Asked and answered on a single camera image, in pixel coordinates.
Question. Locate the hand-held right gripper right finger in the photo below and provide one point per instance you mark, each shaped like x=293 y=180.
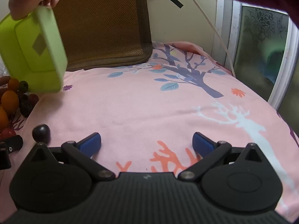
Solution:
x=202 y=145

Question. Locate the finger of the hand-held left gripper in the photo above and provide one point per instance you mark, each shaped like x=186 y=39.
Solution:
x=4 y=159
x=14 y=142

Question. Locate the green plastic basket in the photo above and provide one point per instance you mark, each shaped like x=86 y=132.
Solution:
x=35 y=51

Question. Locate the small mandarin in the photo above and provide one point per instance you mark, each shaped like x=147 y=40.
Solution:
x=9 y=101
x=2 y=119

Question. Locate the person's left hand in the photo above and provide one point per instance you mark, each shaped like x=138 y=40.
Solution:
x=21 y=4

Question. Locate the white framed frosted glass door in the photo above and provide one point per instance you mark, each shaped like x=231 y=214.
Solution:
x=259 y=51

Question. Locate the dark plums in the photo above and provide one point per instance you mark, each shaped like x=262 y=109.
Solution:
x=41 y=133

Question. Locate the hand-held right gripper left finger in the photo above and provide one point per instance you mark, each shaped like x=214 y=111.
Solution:
x=90 y=144

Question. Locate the green cherry tomato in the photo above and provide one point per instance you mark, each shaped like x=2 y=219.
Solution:
x=23 y=85

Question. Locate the reddish oblong fruit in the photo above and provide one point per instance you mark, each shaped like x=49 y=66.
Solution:
x=4 y=80

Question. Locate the brown woven mat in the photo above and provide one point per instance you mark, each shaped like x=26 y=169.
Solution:
x=100 y=28

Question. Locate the orange cherry tomato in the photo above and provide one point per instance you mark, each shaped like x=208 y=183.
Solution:
x=13 y=84

